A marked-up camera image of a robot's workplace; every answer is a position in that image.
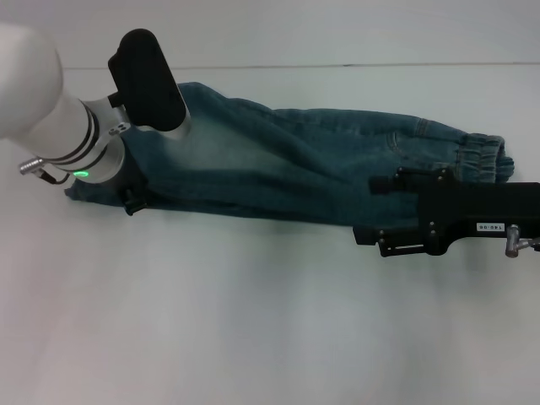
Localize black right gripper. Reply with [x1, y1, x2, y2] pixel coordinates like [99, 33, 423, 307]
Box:
[352, 166, 540, 259]

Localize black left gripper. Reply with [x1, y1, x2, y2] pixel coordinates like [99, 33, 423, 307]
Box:
[117, 162, 149, 217]

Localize blue denim shorts with embroidery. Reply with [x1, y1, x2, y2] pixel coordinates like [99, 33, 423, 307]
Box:
[63, 81, 515, 231]

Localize right gripper metal cable plug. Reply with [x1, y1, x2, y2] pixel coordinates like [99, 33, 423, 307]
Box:
[505, 224, 540, 258]

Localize left gripper cable with plug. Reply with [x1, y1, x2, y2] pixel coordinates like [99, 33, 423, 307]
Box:
[17, 156, 71, 186]

